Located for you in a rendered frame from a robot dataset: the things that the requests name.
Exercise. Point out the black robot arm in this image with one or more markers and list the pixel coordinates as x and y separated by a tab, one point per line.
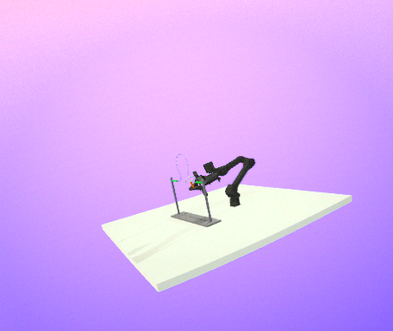
231	190

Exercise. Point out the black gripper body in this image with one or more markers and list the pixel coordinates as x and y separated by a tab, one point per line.
200	185

